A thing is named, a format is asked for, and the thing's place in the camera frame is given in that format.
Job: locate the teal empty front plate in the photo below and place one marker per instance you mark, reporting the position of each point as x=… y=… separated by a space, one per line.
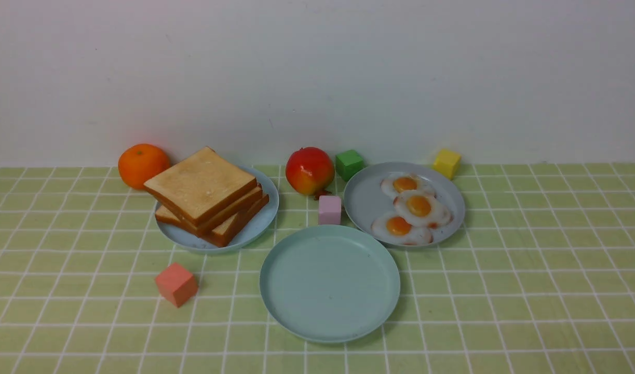
x=330 y=284

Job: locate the yellow cube block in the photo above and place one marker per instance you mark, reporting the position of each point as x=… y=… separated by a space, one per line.
x=447 y=163

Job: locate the light blue bread plate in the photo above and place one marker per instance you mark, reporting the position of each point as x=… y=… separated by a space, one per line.
x=249 y=233

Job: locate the grey egg plate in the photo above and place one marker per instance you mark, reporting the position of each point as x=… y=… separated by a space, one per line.
x=364 y=200

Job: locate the fried egg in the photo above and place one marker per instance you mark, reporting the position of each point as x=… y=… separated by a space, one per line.
x=422 y=209
x=394 y=229
x=396 y=183

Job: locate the orange fruit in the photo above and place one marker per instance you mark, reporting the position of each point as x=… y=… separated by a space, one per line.
x=140 y=163

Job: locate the green cube block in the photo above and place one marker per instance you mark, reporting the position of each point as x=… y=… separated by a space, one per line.
x=348 y=163

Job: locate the pink cube block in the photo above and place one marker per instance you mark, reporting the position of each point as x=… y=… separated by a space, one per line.
x=330 y=210

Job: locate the salmon red cube block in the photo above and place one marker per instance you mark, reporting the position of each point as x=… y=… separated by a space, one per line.
x=176 y=284

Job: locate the red apple fruit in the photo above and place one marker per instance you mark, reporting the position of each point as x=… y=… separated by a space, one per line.
x=310 y=171

